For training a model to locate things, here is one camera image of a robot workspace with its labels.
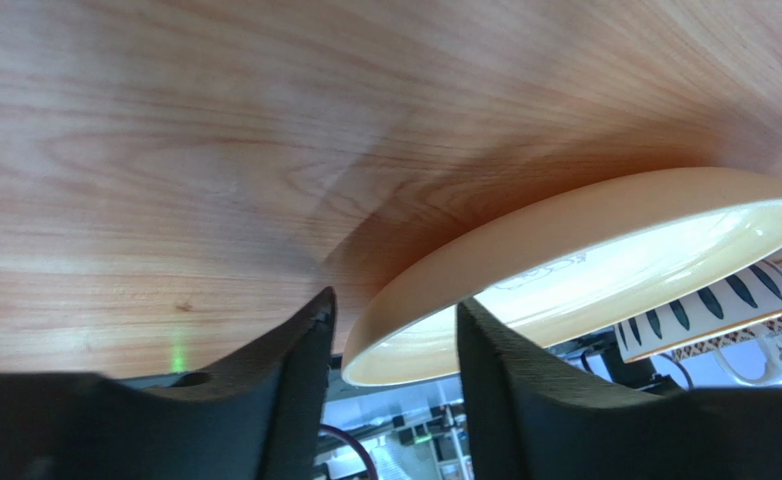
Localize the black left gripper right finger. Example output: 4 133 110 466
456 299 782 479

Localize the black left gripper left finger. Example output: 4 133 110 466
0 288 337 479

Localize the yellow plate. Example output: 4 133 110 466
341 167 782 386

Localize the white striped bowl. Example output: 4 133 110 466
614 260 782 363

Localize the grey patterned bowl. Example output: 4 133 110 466
670 316 782 362

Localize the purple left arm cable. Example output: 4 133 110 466
314 424 379 480

